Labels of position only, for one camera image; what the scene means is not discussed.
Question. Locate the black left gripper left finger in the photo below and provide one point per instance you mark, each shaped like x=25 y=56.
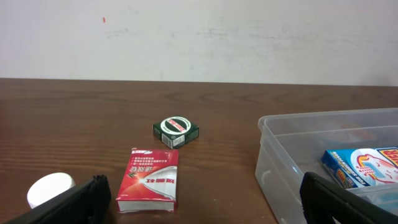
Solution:
x=82 y=204

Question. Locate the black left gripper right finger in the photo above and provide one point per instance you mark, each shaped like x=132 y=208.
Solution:
x=326 y=203

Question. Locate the white capped dark bottle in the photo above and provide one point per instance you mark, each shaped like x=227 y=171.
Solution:
x=49 y=187

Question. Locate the blue cool fever box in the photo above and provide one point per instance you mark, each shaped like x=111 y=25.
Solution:
x=364 y=167

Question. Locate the red medicine box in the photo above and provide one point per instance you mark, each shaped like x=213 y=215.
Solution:
x=149 y=182

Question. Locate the small green square box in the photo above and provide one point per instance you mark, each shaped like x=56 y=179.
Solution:
x=176 y=131

